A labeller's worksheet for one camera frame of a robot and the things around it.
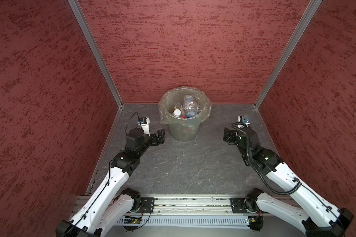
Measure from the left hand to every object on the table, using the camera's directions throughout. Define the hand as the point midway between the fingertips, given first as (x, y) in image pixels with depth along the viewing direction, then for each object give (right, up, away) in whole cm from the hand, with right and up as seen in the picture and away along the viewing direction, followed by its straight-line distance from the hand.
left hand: (157, 133), depth 76 cm
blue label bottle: (+18, +10, +3) cm, 21 cm away
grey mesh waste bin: (+17, 0, +12) cm, 20 cm away
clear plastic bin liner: (+8, +22, +16) cm, 29 cm away
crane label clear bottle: (+17, +21, +18) cm, 32 cm away
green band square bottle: (+10, +12, +1) cm, 16 cm away
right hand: (+39, +1, -2) cm, 39 cm away
